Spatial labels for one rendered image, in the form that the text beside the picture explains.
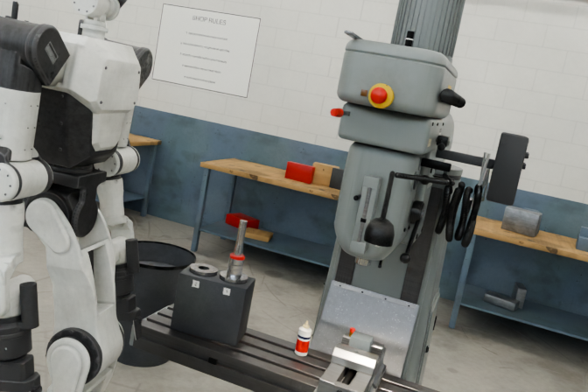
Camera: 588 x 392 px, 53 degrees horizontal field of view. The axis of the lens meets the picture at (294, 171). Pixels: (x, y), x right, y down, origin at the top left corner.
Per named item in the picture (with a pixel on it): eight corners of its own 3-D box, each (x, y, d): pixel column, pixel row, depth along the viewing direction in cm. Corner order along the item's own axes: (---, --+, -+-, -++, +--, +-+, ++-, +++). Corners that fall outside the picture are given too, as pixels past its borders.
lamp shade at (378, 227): (370, 245, 142) (375, 220, 141) (359, 236, 149) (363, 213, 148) (397, 248, 145) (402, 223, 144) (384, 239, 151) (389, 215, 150)
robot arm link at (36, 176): (-25, 254, 122) (-26, 160, 120) (9, 242, 132) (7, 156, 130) (21, 258, 120) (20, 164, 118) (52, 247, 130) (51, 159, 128)
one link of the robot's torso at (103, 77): (-52, 154, 132) (-35, -9, 127) (41, 144, 166) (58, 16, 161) (68, 182, 127) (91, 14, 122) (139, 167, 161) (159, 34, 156)
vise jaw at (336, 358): (372, 376, 166) (375, 362, 165) (330, 362, 169) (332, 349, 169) (376, 367, 171) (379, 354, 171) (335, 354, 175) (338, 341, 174)
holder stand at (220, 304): (235, 346, 184) (247, 285, 181) (169, 329, 187) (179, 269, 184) (246, 332, 196) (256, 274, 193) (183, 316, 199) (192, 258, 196)
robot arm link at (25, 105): (-39, 192, 120) (-25, 82, 116) (5, 185, 132) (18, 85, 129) (12, 206, 118) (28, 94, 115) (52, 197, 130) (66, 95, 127)
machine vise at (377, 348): (362, 421, 155) (371, 381, 154) (309, 402, 160) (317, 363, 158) (386, 368, 188) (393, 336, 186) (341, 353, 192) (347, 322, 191)
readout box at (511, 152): (516, 207, 177) (533, 138, 174) (485, 200, 180) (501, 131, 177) (515, 199, 196) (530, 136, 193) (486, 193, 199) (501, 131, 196)
